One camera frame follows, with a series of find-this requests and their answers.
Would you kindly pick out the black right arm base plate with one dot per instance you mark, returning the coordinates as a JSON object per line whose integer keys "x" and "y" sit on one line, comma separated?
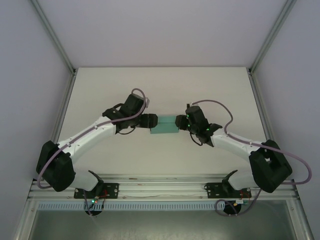
{"x": 212, "y": 190}

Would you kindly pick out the shiny metal sheet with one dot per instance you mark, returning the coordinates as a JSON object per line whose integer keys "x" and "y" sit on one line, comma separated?
{"x": 162, "y": 225}

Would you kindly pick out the aluminium mounting rail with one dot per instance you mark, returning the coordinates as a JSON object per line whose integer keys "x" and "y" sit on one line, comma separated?
{"x": 162, "y": 186}

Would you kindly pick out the small board with green light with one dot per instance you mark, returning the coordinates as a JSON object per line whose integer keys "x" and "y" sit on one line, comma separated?
{"x": 95, "y": 200}

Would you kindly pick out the small white connector plug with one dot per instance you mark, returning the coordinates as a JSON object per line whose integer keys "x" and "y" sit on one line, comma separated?
{"x": 240, "y": 202}

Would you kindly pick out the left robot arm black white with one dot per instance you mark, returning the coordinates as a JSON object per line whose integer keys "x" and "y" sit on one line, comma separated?
{"x": 55, "y": 170}

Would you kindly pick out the aluminium frame post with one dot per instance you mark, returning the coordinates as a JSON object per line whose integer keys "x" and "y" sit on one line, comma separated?
{"x": 272, "y": 32}
{"x": 53, "y": 35}

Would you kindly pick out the aluminium table side rail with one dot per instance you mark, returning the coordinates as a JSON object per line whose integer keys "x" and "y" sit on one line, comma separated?
{"x": 62, "y": 107}
{"x": 262, "y": 112}

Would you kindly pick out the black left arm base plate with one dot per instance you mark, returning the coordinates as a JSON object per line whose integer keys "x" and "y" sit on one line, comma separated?
{"x": 112, "y": 190}

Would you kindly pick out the aluminium lower frame bar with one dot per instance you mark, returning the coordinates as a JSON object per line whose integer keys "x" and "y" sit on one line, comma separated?
{"x": 301, "y": 222}
{"x": 23, "y": 222}

